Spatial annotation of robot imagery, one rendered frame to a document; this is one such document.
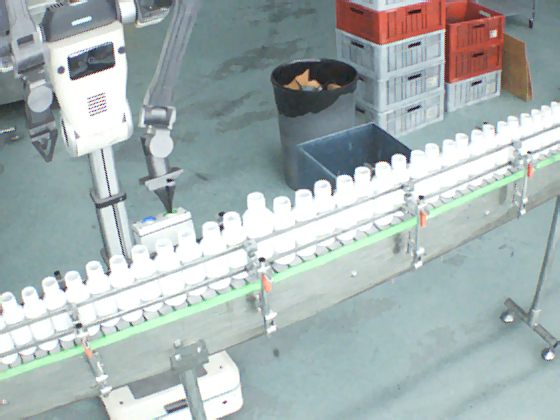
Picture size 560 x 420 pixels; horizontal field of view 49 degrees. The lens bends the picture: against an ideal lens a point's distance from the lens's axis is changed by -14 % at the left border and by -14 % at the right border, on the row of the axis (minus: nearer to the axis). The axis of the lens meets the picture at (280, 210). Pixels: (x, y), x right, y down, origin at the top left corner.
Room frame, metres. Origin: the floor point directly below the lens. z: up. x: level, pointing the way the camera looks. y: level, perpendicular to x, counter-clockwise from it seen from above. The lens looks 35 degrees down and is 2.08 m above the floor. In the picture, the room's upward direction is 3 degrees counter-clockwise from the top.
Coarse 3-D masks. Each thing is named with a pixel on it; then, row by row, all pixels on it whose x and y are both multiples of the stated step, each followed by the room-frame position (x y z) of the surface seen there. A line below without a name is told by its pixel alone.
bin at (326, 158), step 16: (352, 128) 2.09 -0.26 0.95; (368, 128) 2.12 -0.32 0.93; (304, 144) 2.00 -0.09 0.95; (320, 144) 2.03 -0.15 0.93; (336, 144) 2.05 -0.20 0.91; (352, 144) 2.08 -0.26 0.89; (368, 144) 2.12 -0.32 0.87; (384, 144) 2.06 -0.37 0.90; (400, 144) 1.98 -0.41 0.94; (304, 160) 1.94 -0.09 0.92; (320, 160) 2.03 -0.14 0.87; (336, 160) 2.05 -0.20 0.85; (352, 160) 2.08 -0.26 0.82; (368, 160) 2.12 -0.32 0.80; (384, 160) 2.06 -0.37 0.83; (304, 176) 1.95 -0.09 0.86; (320, 176) 1.86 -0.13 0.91; (336, 176) 2.05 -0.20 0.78; (352, 176) 2.08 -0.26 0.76
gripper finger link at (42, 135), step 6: (42, 132) 1.23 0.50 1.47; (48, 132) 1.22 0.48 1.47; (54, 132) 1.23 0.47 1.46; (30, 138) 1.21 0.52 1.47; (36, 138) 1.21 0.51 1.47; (42, 138) 1.21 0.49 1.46; (48, 138) 1.23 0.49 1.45; (54, 138) 1.23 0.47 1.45; (36, 144) 1.21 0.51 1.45; (54, 144) 1.24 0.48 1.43; (42, 150) 1.23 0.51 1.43; (42, 156) 1.23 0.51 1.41; (48, 156) 1.23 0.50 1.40
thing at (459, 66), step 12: (480, 48) 4.18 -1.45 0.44; (492, 48) 4.26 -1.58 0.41; (456, 60) 4.06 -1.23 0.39; (468, 60) 4.12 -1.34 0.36; (480, 60) 4.19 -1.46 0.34; (492, 60) 4.26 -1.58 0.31; (444, 72) 4.06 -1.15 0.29; (456, 72) 4.06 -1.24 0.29; (468, 72) 4.13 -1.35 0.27; (480, 72) 4.19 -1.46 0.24
